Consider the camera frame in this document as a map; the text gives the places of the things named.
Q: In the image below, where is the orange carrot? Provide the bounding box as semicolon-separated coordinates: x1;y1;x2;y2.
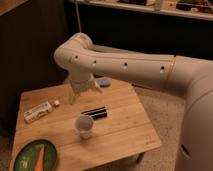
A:
34;145;45;171

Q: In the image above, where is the wooden side table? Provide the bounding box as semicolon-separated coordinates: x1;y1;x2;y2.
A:
12;80;161;171

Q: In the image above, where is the black rectangular box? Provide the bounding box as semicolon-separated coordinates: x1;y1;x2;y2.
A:
82;107;107;120

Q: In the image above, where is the green plate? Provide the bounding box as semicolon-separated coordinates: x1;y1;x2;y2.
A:
13;139;58;171

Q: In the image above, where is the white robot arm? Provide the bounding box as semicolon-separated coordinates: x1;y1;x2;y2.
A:
54;32;213;171

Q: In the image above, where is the metal pole stand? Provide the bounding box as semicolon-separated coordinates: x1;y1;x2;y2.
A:
74;0;82;32

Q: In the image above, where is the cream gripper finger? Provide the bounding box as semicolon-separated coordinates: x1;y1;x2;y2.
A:
69;90;79;105
95;84;102;93

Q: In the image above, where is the plastic bottle with label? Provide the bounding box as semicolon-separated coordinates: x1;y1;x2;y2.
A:
24;100;60;123

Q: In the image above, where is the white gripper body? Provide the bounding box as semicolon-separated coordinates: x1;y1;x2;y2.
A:
70;76;95;94

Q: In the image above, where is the blue sponge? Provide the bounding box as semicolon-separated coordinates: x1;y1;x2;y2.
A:
96;78;110;87

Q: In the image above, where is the upper wooden shelf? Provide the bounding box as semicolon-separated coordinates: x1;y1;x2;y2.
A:
68;0;213;22

